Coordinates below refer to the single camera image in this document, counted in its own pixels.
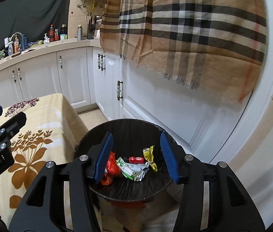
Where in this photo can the yellow snack wrapper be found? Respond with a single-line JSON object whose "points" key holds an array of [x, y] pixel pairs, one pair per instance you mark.
{"points": [[149, 157]]}

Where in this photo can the beige plaid scarf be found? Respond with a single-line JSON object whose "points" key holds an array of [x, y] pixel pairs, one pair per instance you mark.
{"points": [[215, 45]]}

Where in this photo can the red cylinder tube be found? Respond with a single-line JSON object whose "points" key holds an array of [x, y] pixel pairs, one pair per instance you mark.
{"points": [[136, 160]]}

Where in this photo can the black lidded jar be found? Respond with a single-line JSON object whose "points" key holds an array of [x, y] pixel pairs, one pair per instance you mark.
{"points": [[63, 33]]}

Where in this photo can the red plastic bag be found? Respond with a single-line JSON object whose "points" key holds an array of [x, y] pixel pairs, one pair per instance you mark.
{"points": [[112, 168]]}

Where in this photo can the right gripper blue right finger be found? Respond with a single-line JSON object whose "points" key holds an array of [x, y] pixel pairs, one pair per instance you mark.
{"points": [[230, 206]]}

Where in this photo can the chrome sink faucet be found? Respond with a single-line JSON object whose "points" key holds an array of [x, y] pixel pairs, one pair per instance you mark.
{"points": [[22, 40]]}

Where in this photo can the floral beige tablecloth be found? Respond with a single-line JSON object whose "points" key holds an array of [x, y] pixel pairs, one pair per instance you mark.
{"points": [[52, 131]]}

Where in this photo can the black knife block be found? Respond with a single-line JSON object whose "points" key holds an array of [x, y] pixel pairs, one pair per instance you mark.
{"points": [[91, 27]]}

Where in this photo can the red stool under bin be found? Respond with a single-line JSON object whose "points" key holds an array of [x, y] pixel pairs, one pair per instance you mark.
{"points": [[140, 204]]}

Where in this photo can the white blue spray bottle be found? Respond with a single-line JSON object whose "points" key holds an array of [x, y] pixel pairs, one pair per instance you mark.
{"points": [[10, 48]]}

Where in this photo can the grey steel thermos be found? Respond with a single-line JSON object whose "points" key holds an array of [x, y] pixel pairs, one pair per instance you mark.
{"points": [[79, 33]]}

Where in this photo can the green white striped wrapper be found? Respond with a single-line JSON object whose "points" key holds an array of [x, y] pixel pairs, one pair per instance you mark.
{"points": [[125, 170]]}

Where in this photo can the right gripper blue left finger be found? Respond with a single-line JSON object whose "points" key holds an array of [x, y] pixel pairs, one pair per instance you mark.
{"points": [[42, 206]]}

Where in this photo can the black window curtain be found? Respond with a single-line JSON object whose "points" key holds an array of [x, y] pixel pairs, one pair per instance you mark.
{"points": [[32, 18]]}

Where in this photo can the black trash bin with liner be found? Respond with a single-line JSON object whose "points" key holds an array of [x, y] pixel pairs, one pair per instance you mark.
{"points": [[130, 137]]}

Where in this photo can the orange plastic bag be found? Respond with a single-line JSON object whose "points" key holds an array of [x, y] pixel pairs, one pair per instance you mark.
{"points": [[106, 179]]}

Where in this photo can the dark red sauce bottle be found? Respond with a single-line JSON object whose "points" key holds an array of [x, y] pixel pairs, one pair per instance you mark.
{"points": [[51, 33]]}

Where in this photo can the white lower kitchen cabinets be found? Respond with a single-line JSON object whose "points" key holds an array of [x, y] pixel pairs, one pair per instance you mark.
{"points": [[84, 74]]}

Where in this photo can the orange dish soap bottle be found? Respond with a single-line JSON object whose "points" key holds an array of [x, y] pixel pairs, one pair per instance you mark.
{"points": [[16, 44]]}

